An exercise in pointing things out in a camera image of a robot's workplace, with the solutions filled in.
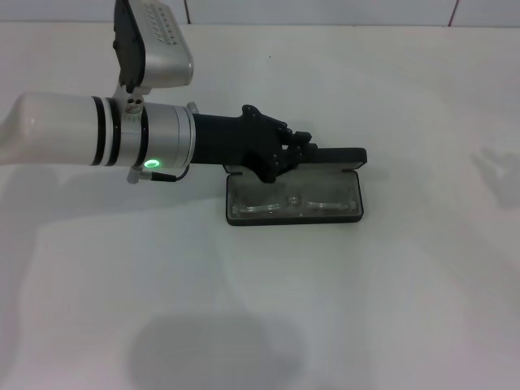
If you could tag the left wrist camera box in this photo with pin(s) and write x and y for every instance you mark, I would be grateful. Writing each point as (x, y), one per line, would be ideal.
(162, 53)

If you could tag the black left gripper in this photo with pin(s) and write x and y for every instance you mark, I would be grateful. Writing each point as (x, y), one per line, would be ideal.
(227, 138)

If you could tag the clear white glasses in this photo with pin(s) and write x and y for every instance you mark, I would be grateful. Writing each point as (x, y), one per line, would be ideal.
(260, 208)

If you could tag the black glasses case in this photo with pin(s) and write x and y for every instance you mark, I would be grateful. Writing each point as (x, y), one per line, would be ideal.
(341, 156)

